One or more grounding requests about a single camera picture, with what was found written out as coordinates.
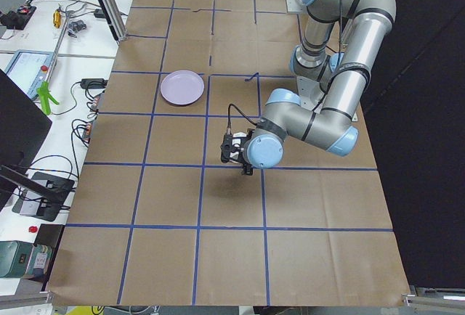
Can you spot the lilac round plate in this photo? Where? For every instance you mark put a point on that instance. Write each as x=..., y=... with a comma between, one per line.
x=182, y=87

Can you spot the black monitor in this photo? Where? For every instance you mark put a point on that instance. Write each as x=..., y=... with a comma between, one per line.
x=24, y=128

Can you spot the white faceted cup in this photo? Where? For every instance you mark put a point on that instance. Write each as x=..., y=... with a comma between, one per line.
x=238, y=141

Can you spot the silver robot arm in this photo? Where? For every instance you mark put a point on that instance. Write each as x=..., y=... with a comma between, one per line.
x=332, y=65

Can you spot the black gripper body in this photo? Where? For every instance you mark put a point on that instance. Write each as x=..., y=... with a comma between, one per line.
x=248, y=170

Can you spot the blue teach pendant tablet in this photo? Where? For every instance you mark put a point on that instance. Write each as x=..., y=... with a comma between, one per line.
x=28, y=69

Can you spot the black power adapter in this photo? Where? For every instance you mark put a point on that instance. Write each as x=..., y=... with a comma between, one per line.
x=93, y=83

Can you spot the green metal box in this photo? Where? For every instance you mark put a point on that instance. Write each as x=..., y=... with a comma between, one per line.
x=15, y=258

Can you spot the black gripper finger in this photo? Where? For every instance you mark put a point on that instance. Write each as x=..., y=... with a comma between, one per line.
x=247, y=170

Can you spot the long reacher grabber tool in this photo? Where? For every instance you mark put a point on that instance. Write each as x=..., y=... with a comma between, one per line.
x=43, y=91

